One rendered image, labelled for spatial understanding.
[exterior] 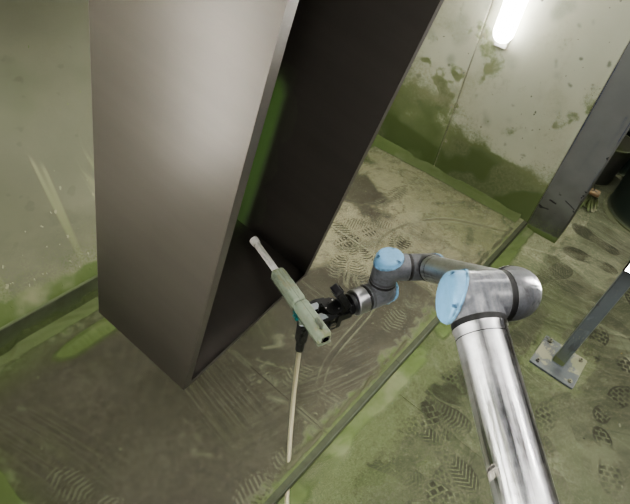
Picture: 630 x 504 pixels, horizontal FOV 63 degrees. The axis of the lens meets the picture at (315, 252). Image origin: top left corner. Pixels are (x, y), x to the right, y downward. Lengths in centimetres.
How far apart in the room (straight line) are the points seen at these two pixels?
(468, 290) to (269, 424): 108
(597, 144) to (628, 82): 31
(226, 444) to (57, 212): 108
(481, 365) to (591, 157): 199
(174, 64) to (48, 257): 146
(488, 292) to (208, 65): 70
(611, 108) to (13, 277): 264
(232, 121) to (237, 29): 14
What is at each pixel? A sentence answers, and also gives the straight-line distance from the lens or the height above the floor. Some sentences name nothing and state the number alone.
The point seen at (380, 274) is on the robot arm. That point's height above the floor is 63.
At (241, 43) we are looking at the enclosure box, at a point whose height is 151.
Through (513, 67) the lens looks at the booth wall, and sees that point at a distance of 292.
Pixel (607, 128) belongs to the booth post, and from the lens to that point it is 286.
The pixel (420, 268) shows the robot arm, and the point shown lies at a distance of 166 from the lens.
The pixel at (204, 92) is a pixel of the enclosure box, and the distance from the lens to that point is 81.
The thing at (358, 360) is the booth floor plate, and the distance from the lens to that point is 215.
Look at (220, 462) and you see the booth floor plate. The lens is 190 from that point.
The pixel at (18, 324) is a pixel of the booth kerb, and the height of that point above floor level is 15.
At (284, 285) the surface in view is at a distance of 163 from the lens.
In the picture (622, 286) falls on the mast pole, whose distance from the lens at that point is 222.
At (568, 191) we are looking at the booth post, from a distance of 303.
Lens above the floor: 179
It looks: 44 degrees down
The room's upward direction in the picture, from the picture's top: 11 degrees clockwise
